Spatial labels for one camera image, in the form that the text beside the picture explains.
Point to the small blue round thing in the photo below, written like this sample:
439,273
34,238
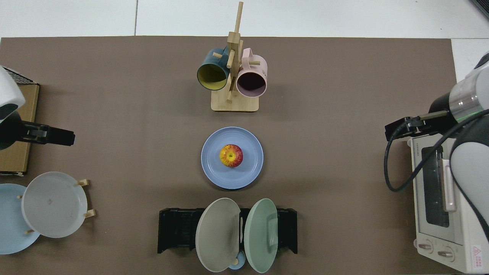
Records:
238,264

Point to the wooden cup stand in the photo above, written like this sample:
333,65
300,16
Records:
235,103

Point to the light blue plate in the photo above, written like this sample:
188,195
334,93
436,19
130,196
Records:
11,229

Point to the black dish rack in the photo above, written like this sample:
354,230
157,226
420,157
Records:
175,229

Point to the pale green plate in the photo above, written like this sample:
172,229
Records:
261,236

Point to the brown table cloth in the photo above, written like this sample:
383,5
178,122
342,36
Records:
153,133

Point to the grey plate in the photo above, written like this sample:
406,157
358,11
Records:
53,206

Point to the dark blue cup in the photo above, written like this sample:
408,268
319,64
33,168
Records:
210,59

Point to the red yellow apple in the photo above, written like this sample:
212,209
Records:
231,156

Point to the dark grey flat object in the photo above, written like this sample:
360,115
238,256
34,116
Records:
482,5

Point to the pink cup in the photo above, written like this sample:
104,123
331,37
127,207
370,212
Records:
259,68

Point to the wooden plate rack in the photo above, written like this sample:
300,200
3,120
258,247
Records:
90,213

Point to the beige plate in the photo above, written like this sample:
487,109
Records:
216,236

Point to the pale toaster oven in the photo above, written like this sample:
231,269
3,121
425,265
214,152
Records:
431,236

